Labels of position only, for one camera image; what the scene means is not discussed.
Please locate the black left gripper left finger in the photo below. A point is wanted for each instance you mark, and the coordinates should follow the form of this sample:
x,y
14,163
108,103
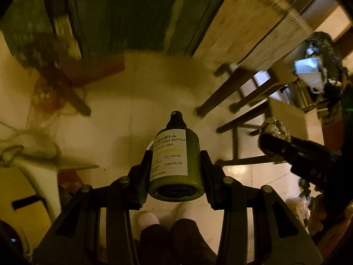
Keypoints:
x,y
73,238

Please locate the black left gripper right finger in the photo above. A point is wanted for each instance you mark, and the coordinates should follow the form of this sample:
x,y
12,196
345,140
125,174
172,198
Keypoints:
x,y
279,237

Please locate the green pump bottle white label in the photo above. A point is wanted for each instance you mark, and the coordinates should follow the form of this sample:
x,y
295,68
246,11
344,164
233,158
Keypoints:
x,y
175,168

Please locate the wooden chair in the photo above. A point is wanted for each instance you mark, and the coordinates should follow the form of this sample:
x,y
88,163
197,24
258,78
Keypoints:
x,y
279,76

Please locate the white plastic bag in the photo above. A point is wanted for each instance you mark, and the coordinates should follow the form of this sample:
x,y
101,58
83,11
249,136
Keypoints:
x,y
312,73

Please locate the patchwork patterned tablecloth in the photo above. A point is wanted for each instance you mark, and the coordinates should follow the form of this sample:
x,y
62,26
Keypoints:
x,y
254,33

